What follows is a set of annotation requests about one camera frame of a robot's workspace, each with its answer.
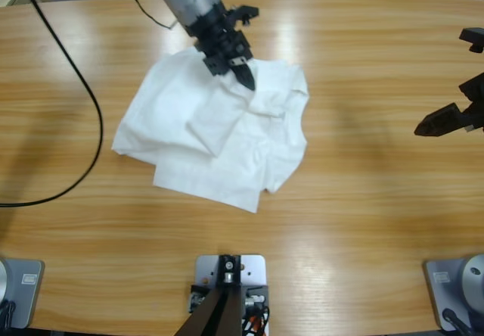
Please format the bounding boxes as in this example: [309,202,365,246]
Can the orange and black cables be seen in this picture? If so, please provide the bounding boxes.
[240,305,271,336]

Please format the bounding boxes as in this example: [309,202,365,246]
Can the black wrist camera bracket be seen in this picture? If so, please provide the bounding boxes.
[226,5,261,27]
[458,27,484,54]

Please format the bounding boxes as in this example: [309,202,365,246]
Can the white mounting block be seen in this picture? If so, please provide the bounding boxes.
[194,254,268,288]

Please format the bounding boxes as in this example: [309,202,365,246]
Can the thick black cable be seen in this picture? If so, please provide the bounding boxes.
[0,0,104,208]

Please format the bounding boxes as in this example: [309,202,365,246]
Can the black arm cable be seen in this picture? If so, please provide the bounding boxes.
[125,0,179,30]

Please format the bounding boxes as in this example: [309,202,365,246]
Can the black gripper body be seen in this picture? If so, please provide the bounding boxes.
[466,101,484,134]
[185,4,254,78]

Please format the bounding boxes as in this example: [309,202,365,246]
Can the black base cable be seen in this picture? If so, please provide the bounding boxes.
[0,298,17,330]
[441,308,472,336]

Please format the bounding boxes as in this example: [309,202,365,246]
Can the white t-shirt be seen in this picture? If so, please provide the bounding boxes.
[111,46,310,214]

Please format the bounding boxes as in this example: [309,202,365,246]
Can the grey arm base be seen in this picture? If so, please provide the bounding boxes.
[422,253,484,332]
[0,258,45,329]

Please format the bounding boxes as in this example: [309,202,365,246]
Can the silver cylindrical fitting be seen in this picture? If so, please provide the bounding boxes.
[244,293,266,310]
[188,291,207,312]

